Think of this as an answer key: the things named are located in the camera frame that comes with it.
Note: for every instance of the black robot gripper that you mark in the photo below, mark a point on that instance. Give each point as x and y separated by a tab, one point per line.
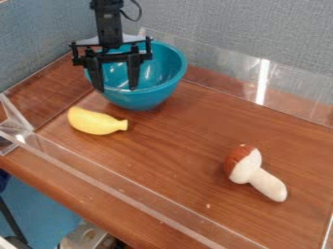
111	46

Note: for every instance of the yellow toy banana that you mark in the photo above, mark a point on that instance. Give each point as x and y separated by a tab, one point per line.
94	122

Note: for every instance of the blue plastic bowl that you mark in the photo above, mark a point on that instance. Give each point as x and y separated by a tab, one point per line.
159	76

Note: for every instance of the clear acrylic tray walls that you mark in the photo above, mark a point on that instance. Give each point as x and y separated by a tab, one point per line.
150	183

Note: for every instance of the brown white toy mushroom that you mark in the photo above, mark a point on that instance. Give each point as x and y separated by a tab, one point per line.
242	167

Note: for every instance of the grey metal bracket under table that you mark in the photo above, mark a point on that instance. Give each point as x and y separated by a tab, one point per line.
87	236

